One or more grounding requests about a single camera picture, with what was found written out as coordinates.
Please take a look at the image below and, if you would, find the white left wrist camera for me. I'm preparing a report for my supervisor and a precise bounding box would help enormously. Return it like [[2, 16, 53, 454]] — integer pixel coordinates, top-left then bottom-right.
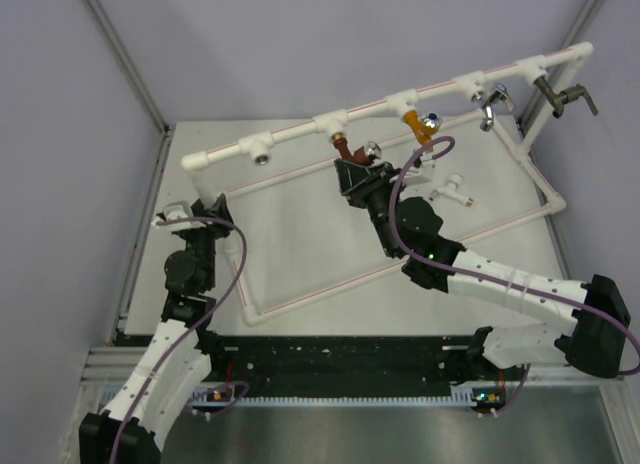
[[151, 201, 192, 232]]

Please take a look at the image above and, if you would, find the aluminium frame rail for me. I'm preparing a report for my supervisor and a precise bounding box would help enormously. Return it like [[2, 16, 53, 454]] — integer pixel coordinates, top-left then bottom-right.
[[81, 347, 146, 384]]

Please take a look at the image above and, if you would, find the white slotted cable duct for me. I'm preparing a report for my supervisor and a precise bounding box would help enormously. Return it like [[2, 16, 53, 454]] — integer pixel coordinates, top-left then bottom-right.
[[99, 381, 501, 410]]

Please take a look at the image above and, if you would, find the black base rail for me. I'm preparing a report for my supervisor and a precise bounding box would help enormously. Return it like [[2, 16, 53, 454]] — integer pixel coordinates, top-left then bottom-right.
[[114, 333, 531, 400]]

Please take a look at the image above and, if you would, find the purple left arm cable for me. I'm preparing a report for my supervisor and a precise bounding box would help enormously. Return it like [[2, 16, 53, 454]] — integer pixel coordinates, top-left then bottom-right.
[[110, 216, 254, 464]]

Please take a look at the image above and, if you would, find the white plastic faucet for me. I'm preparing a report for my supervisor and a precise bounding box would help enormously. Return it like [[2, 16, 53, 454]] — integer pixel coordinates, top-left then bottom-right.
[[429, 173, 474, 207]]

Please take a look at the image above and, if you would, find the orange faucet blue cap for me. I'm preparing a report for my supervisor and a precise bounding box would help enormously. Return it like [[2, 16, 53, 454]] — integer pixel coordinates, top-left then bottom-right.
[[402, 110, 441, 146]]

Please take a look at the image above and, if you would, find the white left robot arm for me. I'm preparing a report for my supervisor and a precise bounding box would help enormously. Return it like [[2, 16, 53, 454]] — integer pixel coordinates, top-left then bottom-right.
[[78, 195, 235, 463]]

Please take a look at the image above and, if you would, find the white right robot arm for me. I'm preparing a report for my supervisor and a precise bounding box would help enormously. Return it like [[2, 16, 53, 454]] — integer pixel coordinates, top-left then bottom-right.
[[334, 159, 639, 380]]

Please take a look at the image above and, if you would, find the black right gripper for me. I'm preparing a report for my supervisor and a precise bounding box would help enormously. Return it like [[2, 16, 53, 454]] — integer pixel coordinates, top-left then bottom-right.
[[338, 159, 409, 258]]

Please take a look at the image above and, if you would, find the dark grey lever faucet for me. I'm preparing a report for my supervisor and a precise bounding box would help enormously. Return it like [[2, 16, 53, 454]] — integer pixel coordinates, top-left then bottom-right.
[[533, 76, 599, 119]]

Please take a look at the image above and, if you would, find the chrome lever faucet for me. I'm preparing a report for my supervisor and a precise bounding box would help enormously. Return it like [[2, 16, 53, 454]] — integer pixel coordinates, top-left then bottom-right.
[[471, 83, 515, 132]]

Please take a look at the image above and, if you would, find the brown faucet chrome knob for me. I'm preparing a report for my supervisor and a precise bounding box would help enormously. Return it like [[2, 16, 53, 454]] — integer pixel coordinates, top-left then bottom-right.
[[330, 132, 382, 167]]

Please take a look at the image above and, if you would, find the white pipe frame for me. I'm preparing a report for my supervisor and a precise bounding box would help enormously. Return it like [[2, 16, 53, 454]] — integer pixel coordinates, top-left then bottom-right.
[[180, 41, 595, 328]]

